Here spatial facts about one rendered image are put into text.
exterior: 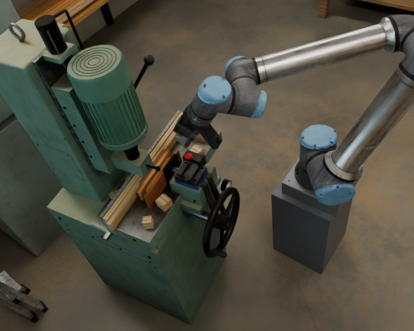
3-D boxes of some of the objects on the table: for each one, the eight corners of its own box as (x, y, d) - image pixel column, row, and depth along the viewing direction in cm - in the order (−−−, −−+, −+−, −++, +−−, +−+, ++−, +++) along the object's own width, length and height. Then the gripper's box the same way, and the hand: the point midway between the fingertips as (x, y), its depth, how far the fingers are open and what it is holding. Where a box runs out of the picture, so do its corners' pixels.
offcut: (144, 229, 159) (142, 223, 156) (145, 222, 161) (142, 216, 158) (153, 228, 158) (150, 222, 155) (154, 220, 160) (151, 215, 157)
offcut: (173, 204, 164) (171, 199, 161) (164, 212, 162) (162, 206, 159) (165, 198, 166) (163, 192, 163) (157, 205, 165) (154, 200, 162)
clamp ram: (183, 189, 167) (179, 175, 160) (167, 183, 170) (162, 169, 163) (194, 172, 172) (190, 158, 165) (178, 167, 175) (173, 153, 168)
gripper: (192, 98, 142) (176, 128, 161) (179, 115, 138) (163, 145, 156) (214, 112, 143) (195, 141, 161) (202, 131, 138) (183, 158, 156)
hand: (187, 146), depth 157 cm, fingers closed
